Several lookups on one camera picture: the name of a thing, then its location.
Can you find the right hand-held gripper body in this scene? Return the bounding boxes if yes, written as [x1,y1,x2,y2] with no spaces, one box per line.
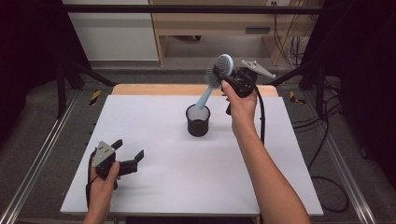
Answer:
[228,59,277,116]

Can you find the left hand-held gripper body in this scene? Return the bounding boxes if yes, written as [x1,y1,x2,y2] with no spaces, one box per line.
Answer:
[92,140,139,182]

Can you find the light blue hairbrush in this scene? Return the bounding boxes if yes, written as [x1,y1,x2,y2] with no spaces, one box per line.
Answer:
[194,53,235,111]

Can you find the black mesh cup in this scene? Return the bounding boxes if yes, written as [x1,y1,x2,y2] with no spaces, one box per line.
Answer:
[185,103,212,138]

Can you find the person's left hand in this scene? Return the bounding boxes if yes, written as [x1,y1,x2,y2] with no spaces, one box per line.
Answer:
[88,160,121,208]

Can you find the person's right hand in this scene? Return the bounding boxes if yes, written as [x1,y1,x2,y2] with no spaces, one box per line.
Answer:
[219,79,259,132]

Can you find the yellow black tape marker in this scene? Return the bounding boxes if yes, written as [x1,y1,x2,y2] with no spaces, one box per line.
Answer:
[89,90,103,106]
[289,91,307,105]

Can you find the white table board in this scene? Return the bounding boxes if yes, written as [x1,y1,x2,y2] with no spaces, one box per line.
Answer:
[60,94,325,217]

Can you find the light wooden desk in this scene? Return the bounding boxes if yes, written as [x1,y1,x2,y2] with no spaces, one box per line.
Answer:
[148,0,323,67]

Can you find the wooden table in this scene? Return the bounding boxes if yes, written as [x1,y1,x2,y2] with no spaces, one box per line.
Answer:
[110,83,279,98]

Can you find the black metal stand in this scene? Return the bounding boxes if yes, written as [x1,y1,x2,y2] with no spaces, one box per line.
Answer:
[263,59,329,119]
[55,58,118,119]

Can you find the black horizontal bar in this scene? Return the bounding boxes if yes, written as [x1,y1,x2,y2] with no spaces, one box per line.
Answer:
[60,4,326,15]

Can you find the white cabinet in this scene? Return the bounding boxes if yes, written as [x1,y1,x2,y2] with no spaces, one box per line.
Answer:
[61,0,161,63]

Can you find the black curtain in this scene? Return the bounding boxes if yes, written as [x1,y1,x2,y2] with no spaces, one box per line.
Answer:
[0,0,92,147]
[300,0,396,181]

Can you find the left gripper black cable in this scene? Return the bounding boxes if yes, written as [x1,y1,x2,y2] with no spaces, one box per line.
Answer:
[85,148,98,210]

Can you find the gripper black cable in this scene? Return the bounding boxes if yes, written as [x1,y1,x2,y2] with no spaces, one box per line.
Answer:
[253,86,267,147]
[85,148,98,210]

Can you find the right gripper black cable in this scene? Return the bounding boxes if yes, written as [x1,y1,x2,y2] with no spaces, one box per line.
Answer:
[253,86,267,147]

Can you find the hanging wall cables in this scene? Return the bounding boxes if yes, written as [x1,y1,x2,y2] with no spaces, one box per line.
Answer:
[270,1,312,69]

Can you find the aluminium rail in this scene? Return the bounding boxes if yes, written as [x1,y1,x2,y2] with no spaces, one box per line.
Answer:
[0,89,80,224]
[303,91,379,224]

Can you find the bundle of black floor cables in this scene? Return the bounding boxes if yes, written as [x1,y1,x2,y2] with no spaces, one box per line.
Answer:
[290,78,344,172]

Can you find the black looped floor cable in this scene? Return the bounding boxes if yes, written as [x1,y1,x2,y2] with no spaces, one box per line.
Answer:
[310,175,350,215]

